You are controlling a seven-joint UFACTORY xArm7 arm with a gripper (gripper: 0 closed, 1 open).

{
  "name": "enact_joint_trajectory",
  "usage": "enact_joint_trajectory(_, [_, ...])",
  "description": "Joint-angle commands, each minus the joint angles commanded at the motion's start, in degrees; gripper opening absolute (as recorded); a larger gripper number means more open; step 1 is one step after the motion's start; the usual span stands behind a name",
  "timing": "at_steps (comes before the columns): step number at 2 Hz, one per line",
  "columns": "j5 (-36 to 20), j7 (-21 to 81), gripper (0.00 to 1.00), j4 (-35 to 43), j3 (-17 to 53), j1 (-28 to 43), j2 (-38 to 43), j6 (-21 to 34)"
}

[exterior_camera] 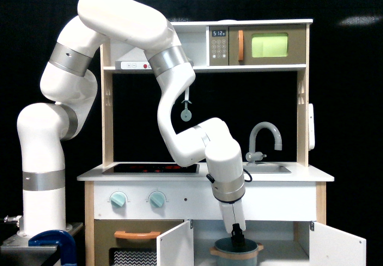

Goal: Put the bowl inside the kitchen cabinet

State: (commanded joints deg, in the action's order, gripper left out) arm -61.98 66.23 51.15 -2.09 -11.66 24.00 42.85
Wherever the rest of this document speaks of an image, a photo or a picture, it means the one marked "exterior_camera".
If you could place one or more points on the grey toy sink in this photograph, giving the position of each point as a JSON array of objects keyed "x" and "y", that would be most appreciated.
[{"x": 266, "y": 169}]

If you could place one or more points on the grey toy faucet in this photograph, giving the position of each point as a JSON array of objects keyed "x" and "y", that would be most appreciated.
[{"x": 262, "y": 137}]

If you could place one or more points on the toy microwave with orange handle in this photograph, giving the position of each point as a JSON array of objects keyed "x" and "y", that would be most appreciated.
[{"x": 257, "y": 45}]

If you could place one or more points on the left teal stove knob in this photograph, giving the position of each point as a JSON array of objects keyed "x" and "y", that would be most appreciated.
[{"x": 118, "y": 199}]

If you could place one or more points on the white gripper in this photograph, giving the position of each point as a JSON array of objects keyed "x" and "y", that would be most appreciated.
[{"x": 234, "y": 221}]

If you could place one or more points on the white side paper holder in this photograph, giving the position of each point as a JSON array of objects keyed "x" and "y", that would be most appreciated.
[{"x": 311, "y": 128}]

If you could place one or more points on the right teal stove knob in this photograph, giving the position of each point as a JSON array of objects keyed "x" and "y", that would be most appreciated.
[{"x": 157, "y": 199}]

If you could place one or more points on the right white cabinet door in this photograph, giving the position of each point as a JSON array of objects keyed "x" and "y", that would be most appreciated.
[{"x": 325, "y": 245}]

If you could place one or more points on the left white cabinet door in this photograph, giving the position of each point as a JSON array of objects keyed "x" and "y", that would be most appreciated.
[{"x": 176, "y": 246}]

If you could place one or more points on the white cabinet door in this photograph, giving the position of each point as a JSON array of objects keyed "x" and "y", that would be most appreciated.
[
  {"x": 325, "y": 245},
  {"x": 176, "y": 246}
]

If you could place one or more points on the white wooden toy kitchen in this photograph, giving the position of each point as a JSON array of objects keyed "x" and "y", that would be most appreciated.
[{"x": 272, "y": 202}]

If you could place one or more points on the blue clamp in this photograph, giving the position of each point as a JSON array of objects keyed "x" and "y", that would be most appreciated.
[{"x": 60, "y": 238}]

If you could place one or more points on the teal stove knob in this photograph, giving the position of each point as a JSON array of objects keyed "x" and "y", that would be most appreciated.
[
  {"x": 157, "y": 199},
  {"x": 118, "y": 199}
]

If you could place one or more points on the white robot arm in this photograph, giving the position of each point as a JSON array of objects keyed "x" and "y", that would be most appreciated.
[{"x": 71, "y": 88}]

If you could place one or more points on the toy oven door orange handle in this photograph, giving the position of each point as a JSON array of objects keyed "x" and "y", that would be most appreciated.
[{"x": 129, "y": 242}]

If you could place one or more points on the teal pot with wooden rim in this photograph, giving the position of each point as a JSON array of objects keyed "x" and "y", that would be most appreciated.
[{"x": 227, "y": 254}]

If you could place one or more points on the black toy stovetop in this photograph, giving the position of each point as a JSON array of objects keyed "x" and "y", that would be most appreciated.
[{"x": 149, "y": 168}]

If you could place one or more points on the toy pizza cutter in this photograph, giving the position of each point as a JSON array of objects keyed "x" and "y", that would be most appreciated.
[{"x": 186, "y": 114}]

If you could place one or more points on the grey toy range hood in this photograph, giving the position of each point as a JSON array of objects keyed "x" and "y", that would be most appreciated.
[{"x": 136, "y": 59}]

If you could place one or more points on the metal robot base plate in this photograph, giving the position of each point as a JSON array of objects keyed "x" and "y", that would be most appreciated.
[{"x": 15, "y": 250}]

